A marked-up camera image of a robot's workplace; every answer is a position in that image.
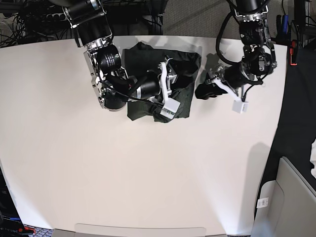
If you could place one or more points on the left gripper, white mount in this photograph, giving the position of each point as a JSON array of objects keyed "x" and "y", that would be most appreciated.
[{"x": 224, "y": 80}]

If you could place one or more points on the right gripper, white mount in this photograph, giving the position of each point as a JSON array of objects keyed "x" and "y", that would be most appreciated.
[{"x": 154, "y": 84}]

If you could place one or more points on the blue handled tool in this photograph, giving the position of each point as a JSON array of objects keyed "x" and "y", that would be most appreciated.
[{"x": 284, "y": 24}]

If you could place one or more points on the red clamp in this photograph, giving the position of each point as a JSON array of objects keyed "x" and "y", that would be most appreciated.
[{"x": 294, "y": 47}]

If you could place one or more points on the beige plastic bin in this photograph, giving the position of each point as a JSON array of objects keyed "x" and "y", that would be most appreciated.
[{"x": 287, "y": 205}]

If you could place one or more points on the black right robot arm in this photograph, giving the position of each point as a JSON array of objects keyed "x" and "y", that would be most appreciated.
[{"x": 113, "y": 72}]

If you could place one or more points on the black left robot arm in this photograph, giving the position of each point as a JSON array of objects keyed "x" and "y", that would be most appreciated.
[{"x": 259, "y": 58}]

